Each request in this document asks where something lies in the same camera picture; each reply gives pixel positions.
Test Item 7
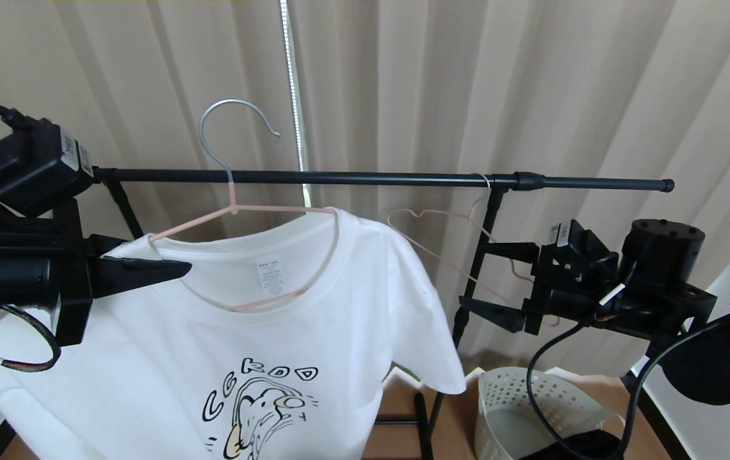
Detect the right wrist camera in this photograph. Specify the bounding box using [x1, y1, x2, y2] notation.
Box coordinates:
[547, 219, 621, 283]

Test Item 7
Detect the black garment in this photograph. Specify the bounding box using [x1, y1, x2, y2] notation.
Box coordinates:
[518, 430, 624, 460]

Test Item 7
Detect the white printed shirt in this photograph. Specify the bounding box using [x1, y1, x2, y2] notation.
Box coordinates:
[0, 208, 468, 460]

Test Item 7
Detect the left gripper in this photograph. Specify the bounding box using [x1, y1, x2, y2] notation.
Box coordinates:
[0, 197, 194, 348]

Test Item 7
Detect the black clothes rack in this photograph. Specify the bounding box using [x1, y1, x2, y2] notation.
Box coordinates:
[92, 167, 675, 460]

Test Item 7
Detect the beige curtain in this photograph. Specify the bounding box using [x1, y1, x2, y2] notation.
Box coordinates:
[0, 0, 730, 384]

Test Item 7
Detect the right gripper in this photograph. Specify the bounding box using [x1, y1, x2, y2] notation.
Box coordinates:
[459, 241, 622, 337]

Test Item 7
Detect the white laundry basket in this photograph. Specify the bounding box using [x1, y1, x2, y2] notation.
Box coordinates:
[473, 367, 627, 460]

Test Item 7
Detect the pink clothes hanger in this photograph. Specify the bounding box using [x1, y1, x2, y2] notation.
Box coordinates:
[387, 174, 560, 328]
[148, 99, 341, 314]

